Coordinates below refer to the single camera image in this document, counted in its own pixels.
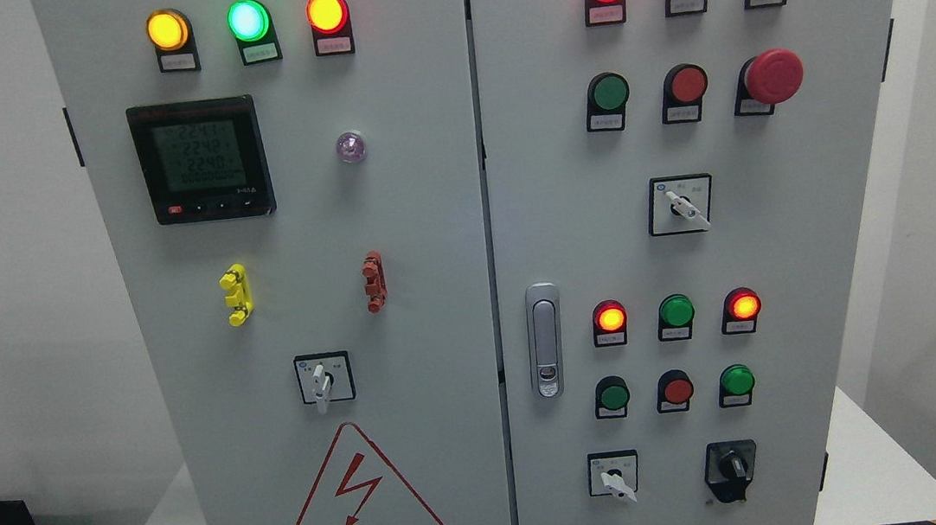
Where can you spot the black rotary selector knob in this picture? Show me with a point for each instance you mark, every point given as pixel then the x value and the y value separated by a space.
pixel 729 469

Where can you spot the red push button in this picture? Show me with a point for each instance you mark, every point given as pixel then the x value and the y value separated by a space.
pixel 685 84
pixel 675 391

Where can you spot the lit red light lower right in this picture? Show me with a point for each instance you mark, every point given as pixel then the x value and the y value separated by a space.
pixel 742 304

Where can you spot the red electrical warning sticker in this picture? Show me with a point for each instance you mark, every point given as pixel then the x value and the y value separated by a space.
pixel 358 485

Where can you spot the clear white indicator lamp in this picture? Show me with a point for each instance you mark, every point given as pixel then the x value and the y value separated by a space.
pixel 351 147

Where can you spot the white rotary switch door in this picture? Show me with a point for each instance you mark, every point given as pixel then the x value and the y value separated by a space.
pixel 324 378

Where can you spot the lit red light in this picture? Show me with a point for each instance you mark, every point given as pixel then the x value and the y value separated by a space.
pixel 609 317
pixel 742 304

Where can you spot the red indicator light left door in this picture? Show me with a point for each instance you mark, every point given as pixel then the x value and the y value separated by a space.
pixel 327 16

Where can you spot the red emergency stop button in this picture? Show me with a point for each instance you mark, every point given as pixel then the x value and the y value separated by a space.
pixel 774 76

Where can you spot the white rotary switch right lower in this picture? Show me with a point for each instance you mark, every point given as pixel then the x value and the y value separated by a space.
pixel 614 474

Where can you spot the white rotary switch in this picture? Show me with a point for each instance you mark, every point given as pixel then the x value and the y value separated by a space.
pixel 614 474
pixel 679 204

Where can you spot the lit green indicator light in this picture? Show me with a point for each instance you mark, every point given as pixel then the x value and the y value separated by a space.
pixel 248 20

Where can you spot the lit red light lower left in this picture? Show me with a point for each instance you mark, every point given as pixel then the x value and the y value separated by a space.
pixel 609 317

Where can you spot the green push button lower left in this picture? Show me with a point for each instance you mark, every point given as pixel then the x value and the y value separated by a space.
pixel 613 396

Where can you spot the green push button upper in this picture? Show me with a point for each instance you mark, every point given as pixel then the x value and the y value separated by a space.
pixel 607 92

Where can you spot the yellow indicator light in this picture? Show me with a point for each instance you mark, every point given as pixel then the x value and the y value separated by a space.
pixel 168 30

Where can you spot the red push button upper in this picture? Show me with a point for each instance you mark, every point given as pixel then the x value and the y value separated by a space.
pixel 685 84

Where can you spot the red push button lower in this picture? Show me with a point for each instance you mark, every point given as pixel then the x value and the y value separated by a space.
pixel 675 391

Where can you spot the red terminal connector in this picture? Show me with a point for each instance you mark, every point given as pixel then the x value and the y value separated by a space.
pixel 375 286

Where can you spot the yellow terminal connector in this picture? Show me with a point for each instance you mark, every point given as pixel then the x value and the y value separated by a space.
pixel 237 292

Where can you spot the white rotary switch right upper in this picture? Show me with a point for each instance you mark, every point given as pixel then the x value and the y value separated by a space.
pixel 679 204

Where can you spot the silver door latch handle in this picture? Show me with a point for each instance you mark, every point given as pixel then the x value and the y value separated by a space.
pixel 542 310

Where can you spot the black digital power meter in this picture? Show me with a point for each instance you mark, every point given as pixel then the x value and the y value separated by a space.
pixel 203 160

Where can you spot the grey electrical cabinet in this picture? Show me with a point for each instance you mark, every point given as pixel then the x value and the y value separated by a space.
pixel 486 173

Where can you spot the green push button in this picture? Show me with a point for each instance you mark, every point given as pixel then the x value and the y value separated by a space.
pixel 607 92
pixel 737 381
pixel 613 396

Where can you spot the green push button lower right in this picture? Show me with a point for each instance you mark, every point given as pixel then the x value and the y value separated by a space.
pixel 737 381

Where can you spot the green indicator light lower middle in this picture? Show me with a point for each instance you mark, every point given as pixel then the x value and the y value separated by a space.
pixel 676 311

